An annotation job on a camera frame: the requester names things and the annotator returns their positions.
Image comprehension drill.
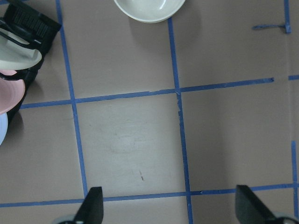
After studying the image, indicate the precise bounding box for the pink plate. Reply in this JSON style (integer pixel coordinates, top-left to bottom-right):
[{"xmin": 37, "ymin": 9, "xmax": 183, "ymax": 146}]
[{"xmin": 0, "ymin": 70, "xmax": 25, "ymax": 115}]

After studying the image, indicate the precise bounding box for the cream plate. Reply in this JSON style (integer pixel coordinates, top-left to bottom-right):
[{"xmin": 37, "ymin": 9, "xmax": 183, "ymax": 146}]
[{"xmin": 0, "ymin": 28, "xmax": 42, "ymax": 70}]

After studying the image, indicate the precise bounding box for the cream bowl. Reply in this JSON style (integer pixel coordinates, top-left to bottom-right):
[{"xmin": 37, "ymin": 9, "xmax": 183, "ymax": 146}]
[{"xmin": 114, "ymin": 0, "xmax": 185, "ymax": 23}]

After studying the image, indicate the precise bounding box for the black plate rack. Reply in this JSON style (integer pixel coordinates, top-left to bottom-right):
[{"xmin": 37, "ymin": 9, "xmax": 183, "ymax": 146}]
[{"xmin": 0, "ymin": 3, "xmax": 63, "ymax": 122}]

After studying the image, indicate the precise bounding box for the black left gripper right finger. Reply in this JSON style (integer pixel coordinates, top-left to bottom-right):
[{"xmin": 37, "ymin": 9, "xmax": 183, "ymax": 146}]
[{"xmin": 235, "ymin": 185, "xmax": 277, "ymax": 224}]

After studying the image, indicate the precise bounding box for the blue plate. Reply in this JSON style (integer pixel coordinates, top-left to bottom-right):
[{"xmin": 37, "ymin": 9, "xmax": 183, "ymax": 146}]
[{"xmin": 0, "ymin": 113, "xmax": 8, "ymax": 144}]

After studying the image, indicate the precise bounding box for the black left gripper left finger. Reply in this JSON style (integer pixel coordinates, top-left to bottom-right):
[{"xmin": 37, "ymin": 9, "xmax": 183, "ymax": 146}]
[{"xmin": 74, "ymin": 187, "xmax": 103, "ymax": 224}]

